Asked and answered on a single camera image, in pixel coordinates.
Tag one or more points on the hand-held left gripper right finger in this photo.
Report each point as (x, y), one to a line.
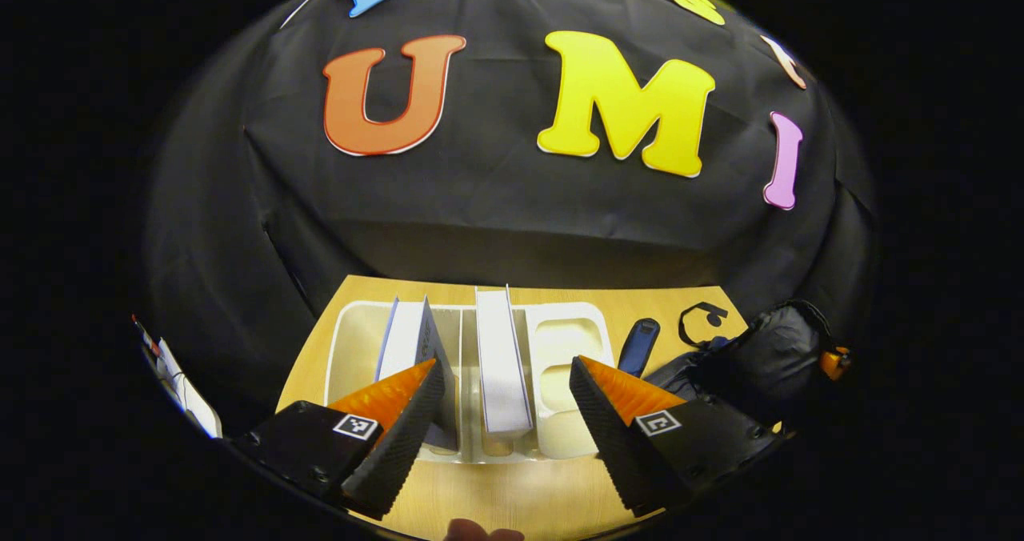
(612, 441)

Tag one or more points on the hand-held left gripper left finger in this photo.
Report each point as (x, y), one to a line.
(400, 445)

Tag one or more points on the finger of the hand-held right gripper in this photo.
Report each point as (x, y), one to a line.
(836, 362)

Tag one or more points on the dark blue schoolbag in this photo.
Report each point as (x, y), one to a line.
(768, 349)

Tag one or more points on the white plastic bookshelf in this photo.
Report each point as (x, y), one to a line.
(560, 349)

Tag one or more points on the lavender illustrated book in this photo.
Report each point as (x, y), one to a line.
(408, 337)

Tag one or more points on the white book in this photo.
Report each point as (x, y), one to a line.
(502, 365)

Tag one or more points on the white board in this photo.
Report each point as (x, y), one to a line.
(192, 401)

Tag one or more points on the black backdrop cloth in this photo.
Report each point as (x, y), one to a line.
(496, 197)

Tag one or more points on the colourful printed board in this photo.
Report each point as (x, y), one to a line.
(146, 334)

